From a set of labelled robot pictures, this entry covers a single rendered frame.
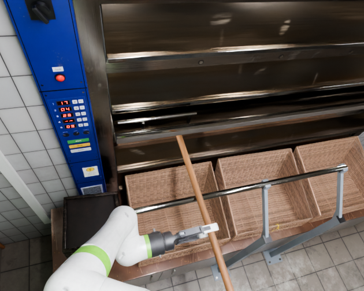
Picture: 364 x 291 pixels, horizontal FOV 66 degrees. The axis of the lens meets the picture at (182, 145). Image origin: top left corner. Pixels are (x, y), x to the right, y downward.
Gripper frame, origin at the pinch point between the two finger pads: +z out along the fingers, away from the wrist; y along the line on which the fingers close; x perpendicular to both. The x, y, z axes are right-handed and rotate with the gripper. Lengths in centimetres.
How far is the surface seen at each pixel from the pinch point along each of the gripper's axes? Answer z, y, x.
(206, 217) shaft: 0.1, -1.5, -5.1
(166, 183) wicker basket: -3, 47, -45
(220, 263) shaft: -0.3, -1.2, 13.9
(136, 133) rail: -24, -24, -38
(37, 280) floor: -98, 119, -22
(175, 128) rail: -8.0, -24.2, -38.2
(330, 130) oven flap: 113, 22, -49
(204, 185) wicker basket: 25, 57, -43
